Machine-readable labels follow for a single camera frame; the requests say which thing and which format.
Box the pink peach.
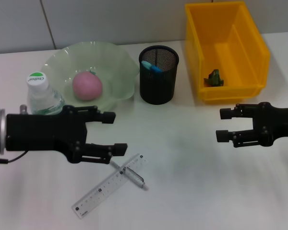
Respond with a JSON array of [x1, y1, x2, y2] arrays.
[[72, 70, 103, 101]]

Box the left gripper cable with plugs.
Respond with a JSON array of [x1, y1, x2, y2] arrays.
[[0, 104, 30, 164]]

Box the transparent plastic ruler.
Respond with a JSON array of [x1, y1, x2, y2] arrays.
[[71, 153, 150, 220]]

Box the yellow plastic bin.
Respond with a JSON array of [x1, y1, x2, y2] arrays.
[[184, 0, 271, 104]]

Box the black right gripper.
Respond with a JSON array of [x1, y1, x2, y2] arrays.
[[215, 102, 288, 149]]

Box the grey pen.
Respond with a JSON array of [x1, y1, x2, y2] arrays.
[[109, 160, 150, 192]]

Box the clear green-label water bottle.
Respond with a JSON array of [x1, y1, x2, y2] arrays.
[[26, 71, 64, 115]]

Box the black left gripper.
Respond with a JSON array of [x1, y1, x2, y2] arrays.
[[5, 105, 117, 164]]

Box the black mesh pen holder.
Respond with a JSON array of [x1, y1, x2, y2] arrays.
[[138, 45, 180, 105]]

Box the green wavy glass fruit plate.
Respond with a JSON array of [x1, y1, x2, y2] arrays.
[[42, 41, 139, 117]]

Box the blue scissors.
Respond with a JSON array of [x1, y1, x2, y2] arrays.
[[141, 60, 163, 74]]

